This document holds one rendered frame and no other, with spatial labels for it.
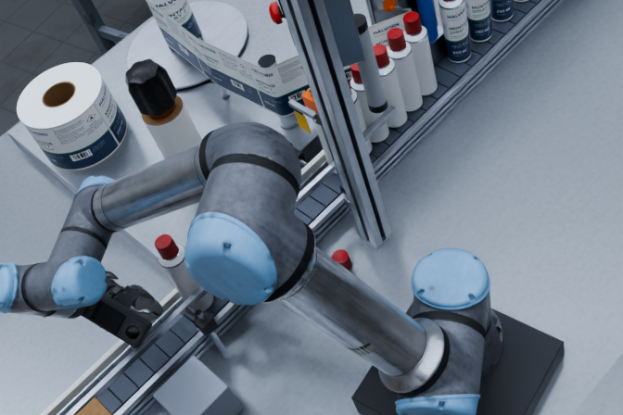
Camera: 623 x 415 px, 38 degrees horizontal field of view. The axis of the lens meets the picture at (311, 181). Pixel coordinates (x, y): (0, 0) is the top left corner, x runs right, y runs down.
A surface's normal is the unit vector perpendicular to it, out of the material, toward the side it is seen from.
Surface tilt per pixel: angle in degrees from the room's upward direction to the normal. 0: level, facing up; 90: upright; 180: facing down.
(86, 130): 90
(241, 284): 86
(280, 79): 90
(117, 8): 0
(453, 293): 6
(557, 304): 0
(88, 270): 73
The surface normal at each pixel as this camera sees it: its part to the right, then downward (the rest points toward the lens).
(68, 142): 0.19, 0.72
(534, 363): -0.19, -0.58
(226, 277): -0.29, 0.73
